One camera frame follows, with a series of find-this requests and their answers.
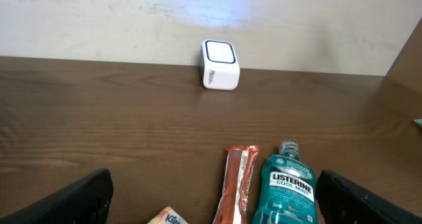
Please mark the white barcode scanner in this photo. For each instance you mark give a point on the white barcode scanner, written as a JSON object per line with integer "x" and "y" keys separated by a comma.
{"x": 219, "y": 67}

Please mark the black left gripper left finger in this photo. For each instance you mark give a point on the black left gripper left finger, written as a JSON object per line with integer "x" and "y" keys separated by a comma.
{"x": 86, "y": 200}

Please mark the orange red snack bar wrapper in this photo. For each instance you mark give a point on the orange red snack bar wrapper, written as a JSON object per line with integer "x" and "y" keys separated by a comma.
{"x": 240, "y": 163}

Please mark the small orange tissue pack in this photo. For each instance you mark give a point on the small orange tissue pack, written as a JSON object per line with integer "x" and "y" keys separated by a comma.
{"x": 167, "y": 216}

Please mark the teal Listerine mouthwash bottle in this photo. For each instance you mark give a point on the teal Listerine mouthwash bottle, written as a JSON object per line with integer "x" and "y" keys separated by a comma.
{"x": 288, "y": 189}

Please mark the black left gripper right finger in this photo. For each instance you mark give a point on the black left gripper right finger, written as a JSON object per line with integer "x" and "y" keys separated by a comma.
{"x": 343, "y": 201}

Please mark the pale green snack packet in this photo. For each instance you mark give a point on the pale green snack packet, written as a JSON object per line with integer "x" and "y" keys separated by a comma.
{"x": 418, "y": 122}

